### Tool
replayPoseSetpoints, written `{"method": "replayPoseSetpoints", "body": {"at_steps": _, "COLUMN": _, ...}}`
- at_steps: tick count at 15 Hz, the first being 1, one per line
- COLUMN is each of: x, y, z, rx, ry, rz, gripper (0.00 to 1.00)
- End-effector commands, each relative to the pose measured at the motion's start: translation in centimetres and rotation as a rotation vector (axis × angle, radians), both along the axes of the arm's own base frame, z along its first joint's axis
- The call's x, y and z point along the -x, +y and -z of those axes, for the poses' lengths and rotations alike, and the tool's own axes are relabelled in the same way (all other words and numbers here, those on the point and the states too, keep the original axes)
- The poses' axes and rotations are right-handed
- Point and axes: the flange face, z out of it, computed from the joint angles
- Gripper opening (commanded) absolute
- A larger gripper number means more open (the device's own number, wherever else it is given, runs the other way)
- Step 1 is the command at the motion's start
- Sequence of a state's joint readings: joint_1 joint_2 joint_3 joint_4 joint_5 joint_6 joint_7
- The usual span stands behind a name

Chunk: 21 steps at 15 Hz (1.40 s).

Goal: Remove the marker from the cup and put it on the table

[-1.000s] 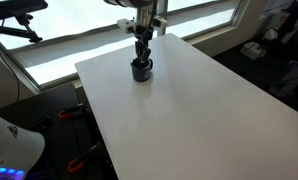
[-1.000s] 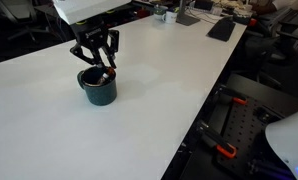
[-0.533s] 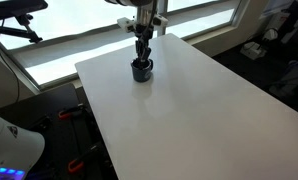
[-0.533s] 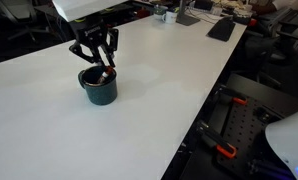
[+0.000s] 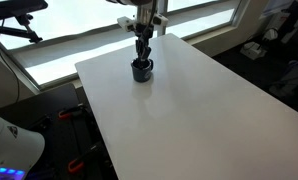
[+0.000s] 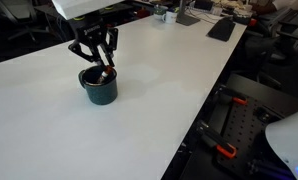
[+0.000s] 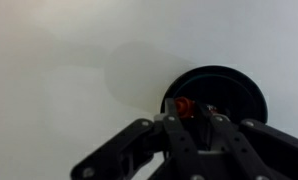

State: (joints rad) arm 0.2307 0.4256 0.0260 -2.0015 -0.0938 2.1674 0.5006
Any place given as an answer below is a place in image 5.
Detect white box device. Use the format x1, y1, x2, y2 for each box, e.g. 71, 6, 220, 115
240, 41, 268, 61

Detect thin black hanging cable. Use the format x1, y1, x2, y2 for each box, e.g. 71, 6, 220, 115
0, 19, 21, 104

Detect white robot base blue lights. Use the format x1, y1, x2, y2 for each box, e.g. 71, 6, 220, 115
0, 110, 46, 180

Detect black flat screen device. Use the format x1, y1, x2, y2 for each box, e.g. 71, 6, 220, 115
0, 0, 49, 21

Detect dark chair with jacket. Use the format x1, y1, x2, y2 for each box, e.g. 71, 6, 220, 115
278, 0, 298, 48

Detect grey chair base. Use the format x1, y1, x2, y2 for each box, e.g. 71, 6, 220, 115
268, 58, 298, 99

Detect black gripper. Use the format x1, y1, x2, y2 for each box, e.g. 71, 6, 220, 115
134, 23, 154, 63

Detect dark teal enamel mug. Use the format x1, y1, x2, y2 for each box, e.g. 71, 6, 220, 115
130, 58, 155, 83

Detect grey window frame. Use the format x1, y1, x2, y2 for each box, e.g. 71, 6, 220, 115
0, 0, 252, 93

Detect black perforated mounting board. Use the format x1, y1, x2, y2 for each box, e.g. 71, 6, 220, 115
0, 83, 118, 180

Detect black clamp orange handle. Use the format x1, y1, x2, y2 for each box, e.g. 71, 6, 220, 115
67, 141, 105, 174
57, 104, 87, 120

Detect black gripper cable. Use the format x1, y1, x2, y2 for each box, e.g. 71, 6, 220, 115
145, 0, 158, 38

